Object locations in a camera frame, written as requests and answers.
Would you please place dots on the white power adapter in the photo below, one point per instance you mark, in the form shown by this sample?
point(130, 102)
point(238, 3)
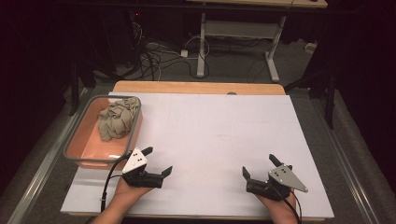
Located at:
point(184, 53)

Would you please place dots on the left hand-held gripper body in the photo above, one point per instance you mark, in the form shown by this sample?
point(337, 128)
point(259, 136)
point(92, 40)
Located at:
point(134, 161)

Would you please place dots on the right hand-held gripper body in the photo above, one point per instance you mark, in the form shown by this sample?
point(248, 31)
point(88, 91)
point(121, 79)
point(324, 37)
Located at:
point(286, 179)

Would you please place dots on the person's left hand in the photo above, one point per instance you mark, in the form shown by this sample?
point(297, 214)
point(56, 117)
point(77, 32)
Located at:
point(129, 193)

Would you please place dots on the black metal stand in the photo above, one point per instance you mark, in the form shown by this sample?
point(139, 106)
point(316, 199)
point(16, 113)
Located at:
point(328, 93)
point(77, 84)

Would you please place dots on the person's right hand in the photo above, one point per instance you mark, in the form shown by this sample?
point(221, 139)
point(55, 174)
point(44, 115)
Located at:
point(281, 205)

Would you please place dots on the grey metal floor rail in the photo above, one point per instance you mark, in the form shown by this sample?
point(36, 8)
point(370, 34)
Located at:
point(345, 161)
point(46, 158)

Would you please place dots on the grey-beige cloth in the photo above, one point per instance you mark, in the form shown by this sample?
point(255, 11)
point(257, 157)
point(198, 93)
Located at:
point(116, 119)

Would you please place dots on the white metal desk frame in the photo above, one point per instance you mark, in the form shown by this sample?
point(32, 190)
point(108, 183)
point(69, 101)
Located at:
point(239, 29)

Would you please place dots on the light wooden desk top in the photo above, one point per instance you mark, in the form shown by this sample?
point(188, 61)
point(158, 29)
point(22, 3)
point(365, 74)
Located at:
point(258, 3)

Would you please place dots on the white table cover sheet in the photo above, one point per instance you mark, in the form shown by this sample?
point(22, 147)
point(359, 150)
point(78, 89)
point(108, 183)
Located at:
point(211, 133)

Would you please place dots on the pink basin with grey rim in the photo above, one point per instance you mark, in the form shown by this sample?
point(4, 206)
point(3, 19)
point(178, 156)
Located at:
point(90, 146)

